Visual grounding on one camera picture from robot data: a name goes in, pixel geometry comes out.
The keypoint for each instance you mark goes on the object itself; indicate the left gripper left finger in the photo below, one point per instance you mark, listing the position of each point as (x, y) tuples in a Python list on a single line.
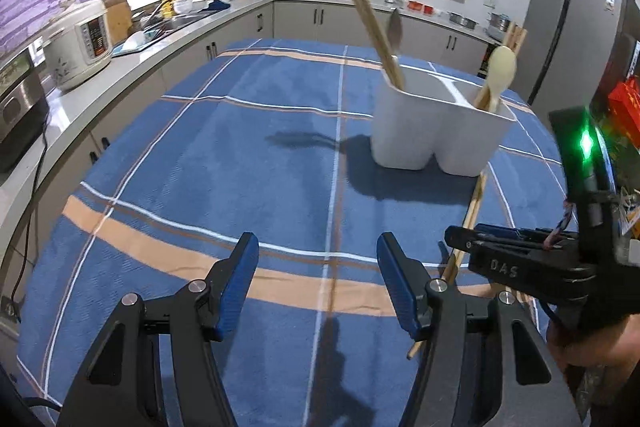
[(119, 381)]

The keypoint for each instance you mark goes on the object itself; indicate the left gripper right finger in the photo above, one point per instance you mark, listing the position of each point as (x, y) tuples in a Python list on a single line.
[(483, 363)]

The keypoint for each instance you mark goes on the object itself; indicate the cream plastic rice spoon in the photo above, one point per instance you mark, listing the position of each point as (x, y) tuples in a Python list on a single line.
[(501, 72)]

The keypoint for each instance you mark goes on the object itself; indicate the light bamboo chopstick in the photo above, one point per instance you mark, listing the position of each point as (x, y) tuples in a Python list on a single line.
[(375, 21), (367, 21)]

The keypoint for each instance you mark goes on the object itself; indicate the metal spoon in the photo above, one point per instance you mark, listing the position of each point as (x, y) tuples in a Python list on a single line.
[(394, 32)]

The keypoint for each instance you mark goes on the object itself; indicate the person's right hand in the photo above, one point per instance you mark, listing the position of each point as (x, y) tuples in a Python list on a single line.
[(614, 346)]

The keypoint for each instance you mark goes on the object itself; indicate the white two-compartment utensil holder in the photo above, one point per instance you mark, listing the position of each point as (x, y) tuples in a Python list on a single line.
[(433, 118)]

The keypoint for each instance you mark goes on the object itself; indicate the grey refrigerator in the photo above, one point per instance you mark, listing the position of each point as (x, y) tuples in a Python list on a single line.
[(575, 53)]

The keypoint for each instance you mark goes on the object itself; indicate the silver toaster oven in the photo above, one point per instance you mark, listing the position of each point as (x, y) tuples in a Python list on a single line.
[(23, 109)]

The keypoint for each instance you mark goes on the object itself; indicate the blue plaid tablecloth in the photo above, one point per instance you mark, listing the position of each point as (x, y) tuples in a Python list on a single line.
[(272, 137)]

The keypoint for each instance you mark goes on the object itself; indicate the white rice cooker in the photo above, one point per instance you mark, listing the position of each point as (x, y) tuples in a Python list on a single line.
[(77, 44)]

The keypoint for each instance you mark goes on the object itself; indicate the wooden cutting board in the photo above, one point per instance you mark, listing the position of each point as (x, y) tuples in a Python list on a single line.
[(118, 17)]

